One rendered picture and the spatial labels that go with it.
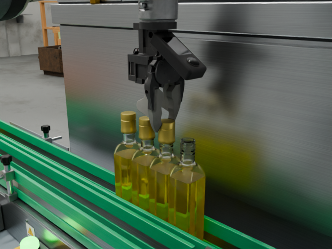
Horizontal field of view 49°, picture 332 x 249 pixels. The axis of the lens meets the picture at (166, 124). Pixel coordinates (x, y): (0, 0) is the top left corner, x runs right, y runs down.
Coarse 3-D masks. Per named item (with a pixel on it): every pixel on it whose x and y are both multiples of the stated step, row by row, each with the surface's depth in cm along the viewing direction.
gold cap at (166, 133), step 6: (162, 120) 74; (168, 120) 74; (162, 126) 72; (168, 126) 72; (174, 126) 73; (162, 132) 73; (168, 132) 72; (174, 132) 74; (162, 138) 73; (168, 138) 73; (174, 138) 74
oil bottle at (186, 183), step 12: (180, 168) 71; (192, 168) 70; (180, 180) 70; (192, 180) 70; (204, 180) 72; (180, 192) 71; (192, 192) 70; (204, 192) 73; (180, 204) 72; (192, 204) 71; (204, 204) 74; (180, 216) 73; (192, 216) 72; (180, 228) 73; (192, 228) 73
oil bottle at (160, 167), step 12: (156, 156) 76; (156, 168) 75; (168, 168) 73; (156, 180) 75; (168, 180) 74; (156, 192) 76; (168, 192) 74; (156, 204) 77; (168, 204) 75; (168, 216) 76
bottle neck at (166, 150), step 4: (160, 144) 74; (164, 144) 74; (168, 144) 74; (172, 144) 74; (160, 148) 75; (164, 148) 74; (168, 148) 74; (172, 148) 75; (160, 152) 75; (164, 152) 74; (168, 152) 74; (172, 152) 75; (164, 156) 74; (168, 156) 74
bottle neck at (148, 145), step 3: (141, 141) 78; (144, 141) 78; (147, 141) 78; (150, 141) 78; (153, 141) 79; (141, 144) 79; (144, 144) 78; (147, 144) 78; (150, 144) 78; (153, 144) 79; (141, 147) 79; (144, 147) 78; (147, 147) 78; (150, 147) 78; (153, 147) 79
